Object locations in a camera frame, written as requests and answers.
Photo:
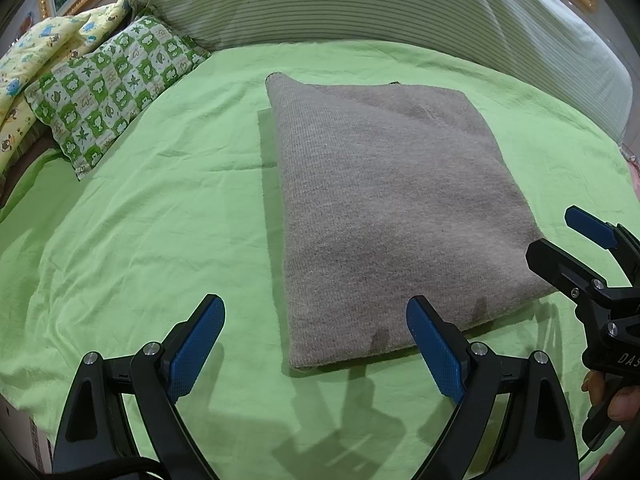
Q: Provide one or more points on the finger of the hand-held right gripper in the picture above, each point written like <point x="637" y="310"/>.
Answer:
<point x="590" y="227"/>
<point x="560" y="270"/>

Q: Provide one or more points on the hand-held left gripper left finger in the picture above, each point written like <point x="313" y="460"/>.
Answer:
<point x="197" y="347"/>

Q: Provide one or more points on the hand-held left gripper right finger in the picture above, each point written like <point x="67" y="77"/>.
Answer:
<point x="435" y="347"/>

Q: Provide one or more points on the pink cloth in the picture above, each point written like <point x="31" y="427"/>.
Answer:
<point x="632" y="167"/>

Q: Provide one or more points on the brown blanket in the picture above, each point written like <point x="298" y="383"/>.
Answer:
<point x="22" y="160"/>

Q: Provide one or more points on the light green bed sheet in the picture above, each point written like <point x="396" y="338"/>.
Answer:
<point x="150" y="235"/>

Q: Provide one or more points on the white striped headboard cushion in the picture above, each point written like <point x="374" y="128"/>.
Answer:
<point x="375" y="0"/>

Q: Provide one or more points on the grey knit sweater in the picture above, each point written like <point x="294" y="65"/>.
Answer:
<point x="390" y="210"/>

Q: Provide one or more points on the person's right hand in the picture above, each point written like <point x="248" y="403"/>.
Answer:
<point x="622" y="400"/>

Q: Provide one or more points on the yellow printed quilt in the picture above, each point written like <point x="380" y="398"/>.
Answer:
<point x="30" y="60"/>

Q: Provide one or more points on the green patterned pillow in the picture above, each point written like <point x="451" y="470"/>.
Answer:
<point x="115" y="85"/>

